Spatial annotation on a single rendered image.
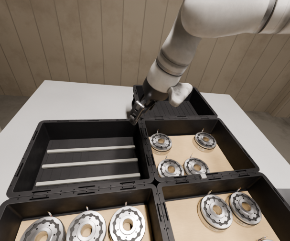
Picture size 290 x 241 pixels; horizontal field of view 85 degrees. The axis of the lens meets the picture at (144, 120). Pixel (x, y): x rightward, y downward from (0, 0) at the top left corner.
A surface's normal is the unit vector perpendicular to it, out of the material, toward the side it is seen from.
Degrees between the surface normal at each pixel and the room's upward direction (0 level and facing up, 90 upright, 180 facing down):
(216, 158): 0
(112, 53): 90
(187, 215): 0
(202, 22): 103
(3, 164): 0
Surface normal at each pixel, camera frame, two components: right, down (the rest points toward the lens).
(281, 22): -0.21, 0.88
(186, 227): 0.13, -0.75
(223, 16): 0.07, 0.73
